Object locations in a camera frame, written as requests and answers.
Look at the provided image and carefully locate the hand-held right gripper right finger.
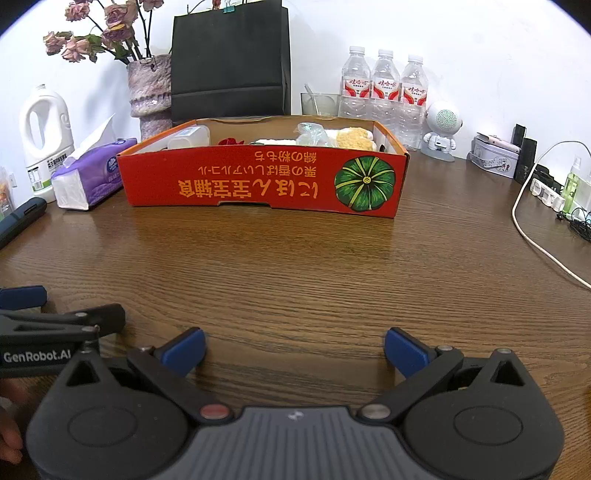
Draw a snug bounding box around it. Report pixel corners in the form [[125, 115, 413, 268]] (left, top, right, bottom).
[[356, 327, 527, 424]]

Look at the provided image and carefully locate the pink and white device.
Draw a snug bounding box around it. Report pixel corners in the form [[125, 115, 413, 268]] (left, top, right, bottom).
[[475, 132, 522, 154]]

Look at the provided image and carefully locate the white detergent bottle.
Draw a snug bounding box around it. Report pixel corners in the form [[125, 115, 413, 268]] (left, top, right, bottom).
[[18, 84, 75, 193]]

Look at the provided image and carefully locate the person's left hand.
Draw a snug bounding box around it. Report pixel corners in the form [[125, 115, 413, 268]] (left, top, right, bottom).
[[0, 381, 28, 464]]

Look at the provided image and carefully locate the white printed tin box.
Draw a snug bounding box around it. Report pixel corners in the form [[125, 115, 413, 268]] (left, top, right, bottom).
[[466, 138, 520, 179]]

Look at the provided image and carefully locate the black paper bag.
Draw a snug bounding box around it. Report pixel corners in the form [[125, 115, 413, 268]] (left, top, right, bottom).
[[171, 0, 291, 126]]

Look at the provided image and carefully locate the iridescent organza bag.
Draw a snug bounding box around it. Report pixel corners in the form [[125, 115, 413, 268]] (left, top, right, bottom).
[[294, 121, 332, 148]]

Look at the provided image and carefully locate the dried pink rose bouquet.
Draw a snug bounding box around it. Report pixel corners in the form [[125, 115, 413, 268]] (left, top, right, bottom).
[[44, 0, 164, 65]]

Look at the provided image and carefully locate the black earphone cable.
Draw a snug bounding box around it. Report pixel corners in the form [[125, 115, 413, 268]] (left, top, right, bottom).
[[556, 208, 591, 243]]

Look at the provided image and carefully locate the red cardboard box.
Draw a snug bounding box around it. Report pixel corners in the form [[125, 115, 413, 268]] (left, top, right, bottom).
[[116, 115, 411, 220]]

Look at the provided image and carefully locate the black desk gadget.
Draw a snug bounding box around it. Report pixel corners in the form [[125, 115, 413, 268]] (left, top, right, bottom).
[[536, 164, 564, 190]]

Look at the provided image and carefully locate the small printed packet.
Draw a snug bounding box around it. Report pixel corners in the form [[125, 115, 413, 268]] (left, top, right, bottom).
[[0, 167, 14, 219]]

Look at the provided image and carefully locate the tall black box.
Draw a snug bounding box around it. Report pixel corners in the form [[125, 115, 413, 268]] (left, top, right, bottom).
[[513, 137, 539, 185]]

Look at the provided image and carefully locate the green spray bottle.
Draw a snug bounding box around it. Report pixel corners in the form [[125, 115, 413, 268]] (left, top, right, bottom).
[[561, 157, 583, 213]]

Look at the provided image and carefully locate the mottled purple vase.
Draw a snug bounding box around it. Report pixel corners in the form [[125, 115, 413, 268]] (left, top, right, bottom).
[[127, 54, 172, 141]]

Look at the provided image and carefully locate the clear water bottle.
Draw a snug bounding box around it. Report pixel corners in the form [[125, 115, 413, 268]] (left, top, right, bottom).
[[370, 48, 402, 134], [399, 54, 431, 151], [339, 45, 373, 120]]

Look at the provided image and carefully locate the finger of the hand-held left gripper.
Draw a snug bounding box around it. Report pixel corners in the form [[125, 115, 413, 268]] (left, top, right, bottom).
[[0, 303, 126, 344], [0, 285, 48, 311]]

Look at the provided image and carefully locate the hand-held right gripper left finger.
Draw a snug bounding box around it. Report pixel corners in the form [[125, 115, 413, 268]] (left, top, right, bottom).
[[60, 327, 234, 425]]

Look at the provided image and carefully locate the white and yellow plush toy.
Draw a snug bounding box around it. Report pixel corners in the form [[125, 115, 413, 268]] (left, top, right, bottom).
[[323, 128, 377, 151]]

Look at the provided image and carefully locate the purple tissue pack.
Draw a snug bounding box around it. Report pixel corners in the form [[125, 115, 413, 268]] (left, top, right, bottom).
[[51, 114, 139, 212]]

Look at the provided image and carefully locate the white robot speaker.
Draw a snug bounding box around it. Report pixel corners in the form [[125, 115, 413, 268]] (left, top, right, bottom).
[[420, 102, 464, 161]]

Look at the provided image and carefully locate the glass cup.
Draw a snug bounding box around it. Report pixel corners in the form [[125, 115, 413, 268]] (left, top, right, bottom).
[[300, 92, 341, 117]]

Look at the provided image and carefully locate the translucent plastic box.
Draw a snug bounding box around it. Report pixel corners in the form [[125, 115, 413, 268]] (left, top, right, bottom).
[[166, 126, 211, 151]]

